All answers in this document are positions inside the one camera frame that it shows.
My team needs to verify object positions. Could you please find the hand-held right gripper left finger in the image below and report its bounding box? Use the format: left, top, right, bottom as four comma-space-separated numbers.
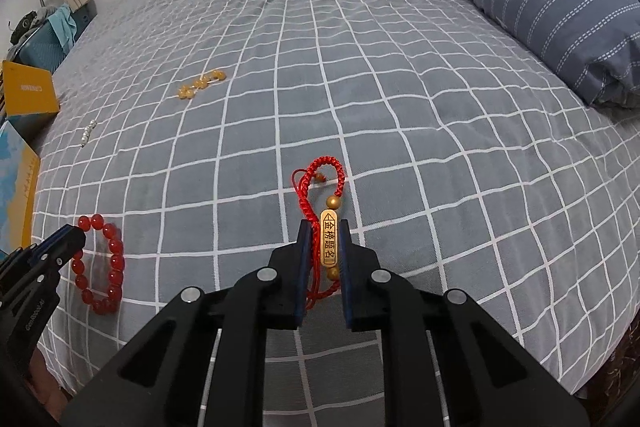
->
60, 221, 321, 427

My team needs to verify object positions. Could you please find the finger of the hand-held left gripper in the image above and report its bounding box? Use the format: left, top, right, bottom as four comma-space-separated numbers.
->
27, 227, 87, 261
31, 243, 84, 281

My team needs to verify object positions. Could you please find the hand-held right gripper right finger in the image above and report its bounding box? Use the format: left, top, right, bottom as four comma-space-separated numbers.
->
336, 218, 591, 427

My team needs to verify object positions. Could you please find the red cord bracelet gold tag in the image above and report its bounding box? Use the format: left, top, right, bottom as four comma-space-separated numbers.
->
291, 157, 347, 310

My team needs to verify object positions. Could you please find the red bead bracelet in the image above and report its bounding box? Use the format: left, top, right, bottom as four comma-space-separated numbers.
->
70, 214, 126, 315

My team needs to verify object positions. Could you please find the blue and yellow cardboard box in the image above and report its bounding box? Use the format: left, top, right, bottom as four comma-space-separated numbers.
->
0, 119, 41, 255

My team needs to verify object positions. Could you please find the person's left hand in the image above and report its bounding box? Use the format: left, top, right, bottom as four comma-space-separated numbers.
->
26, 349, 67, 420

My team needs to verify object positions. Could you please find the teal cloth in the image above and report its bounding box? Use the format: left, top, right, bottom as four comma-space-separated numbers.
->
47, 4, 78, 48

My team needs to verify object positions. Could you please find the black round device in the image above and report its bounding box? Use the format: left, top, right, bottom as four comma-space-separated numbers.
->
9, 9, 41, 45

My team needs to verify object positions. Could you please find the grey checkered bedsheet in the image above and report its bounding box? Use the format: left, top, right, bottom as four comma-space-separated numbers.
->
30, 0, 640, 427

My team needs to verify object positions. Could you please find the yellow bead bracelet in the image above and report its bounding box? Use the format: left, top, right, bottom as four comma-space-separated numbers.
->
177, 69, 227, 100

